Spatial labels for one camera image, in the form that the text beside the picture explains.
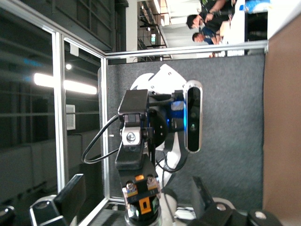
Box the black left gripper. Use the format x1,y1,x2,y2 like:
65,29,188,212
114,89,169,187

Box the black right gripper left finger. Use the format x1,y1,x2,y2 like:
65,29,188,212
29,173,87,226

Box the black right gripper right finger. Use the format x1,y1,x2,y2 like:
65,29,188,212
188,176,283,226

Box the orange black push-button switch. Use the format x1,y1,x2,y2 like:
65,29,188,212
122,173,163,223

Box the white vent grille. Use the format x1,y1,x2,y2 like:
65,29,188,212
65,104,76,130

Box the person in black shirt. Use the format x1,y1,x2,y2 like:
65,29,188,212
186,0,236,30

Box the person in blue shirt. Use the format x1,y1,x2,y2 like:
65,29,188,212
191,26,222,46

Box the white desk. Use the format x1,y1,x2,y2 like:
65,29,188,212
220,0,246,45

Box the blue white package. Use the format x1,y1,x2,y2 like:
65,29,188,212
239,0,271,14

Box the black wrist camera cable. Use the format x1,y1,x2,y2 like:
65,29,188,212
81,90,184,165

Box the small white wall box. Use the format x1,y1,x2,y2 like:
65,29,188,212
69,44,80,57

